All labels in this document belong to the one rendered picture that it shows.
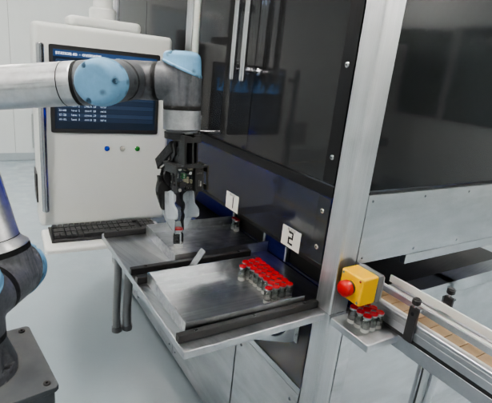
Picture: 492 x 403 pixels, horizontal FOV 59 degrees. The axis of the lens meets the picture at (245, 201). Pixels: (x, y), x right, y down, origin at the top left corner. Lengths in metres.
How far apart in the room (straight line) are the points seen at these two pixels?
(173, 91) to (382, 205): 0.60
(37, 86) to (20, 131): 5.57
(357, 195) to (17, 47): 5.57
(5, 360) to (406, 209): 1.02
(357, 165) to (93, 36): 1.11
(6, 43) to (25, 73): 5.45
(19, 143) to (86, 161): 4.62
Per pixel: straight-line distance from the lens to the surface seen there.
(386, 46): 1.04
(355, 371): 1.40
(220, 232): 1.60
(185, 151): 0.85
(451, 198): 1.38
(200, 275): 1.28
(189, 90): 0.86
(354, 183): 1.05
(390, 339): 1.16
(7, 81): 0.84
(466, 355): 1.09
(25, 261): 1.11
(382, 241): 1.20
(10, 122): 6.35
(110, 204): 1.86
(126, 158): 1.83
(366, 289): 1.07
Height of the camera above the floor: 1.47
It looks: 17 degrees down
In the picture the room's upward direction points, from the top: 6 degrees clockwise
